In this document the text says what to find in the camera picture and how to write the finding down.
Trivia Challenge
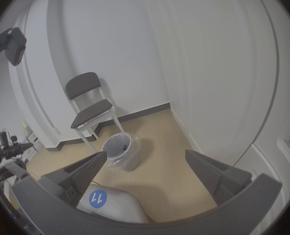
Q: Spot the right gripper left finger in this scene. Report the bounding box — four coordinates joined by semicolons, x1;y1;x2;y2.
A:
40;151;108;204

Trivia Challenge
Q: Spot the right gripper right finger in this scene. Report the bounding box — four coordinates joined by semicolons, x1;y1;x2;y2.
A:
185;149;253;204

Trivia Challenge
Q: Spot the clear plastic bag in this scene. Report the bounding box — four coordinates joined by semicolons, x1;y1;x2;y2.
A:
101;132;142;171

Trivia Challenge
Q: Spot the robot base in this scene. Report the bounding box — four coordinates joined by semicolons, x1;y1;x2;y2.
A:
76;184;149;224

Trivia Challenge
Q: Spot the pale grey trash bin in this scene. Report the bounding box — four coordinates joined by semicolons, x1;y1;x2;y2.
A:
102;132;141;172

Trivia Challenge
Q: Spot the white bedside table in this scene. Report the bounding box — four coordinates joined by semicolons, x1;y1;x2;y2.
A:
22;121;41;162

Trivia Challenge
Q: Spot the white chair with grey seat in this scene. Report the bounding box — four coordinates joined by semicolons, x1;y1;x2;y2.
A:
65;72;123;154

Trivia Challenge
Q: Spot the white wardrobe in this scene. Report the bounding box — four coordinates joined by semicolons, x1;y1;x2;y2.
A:
140;0;290;229

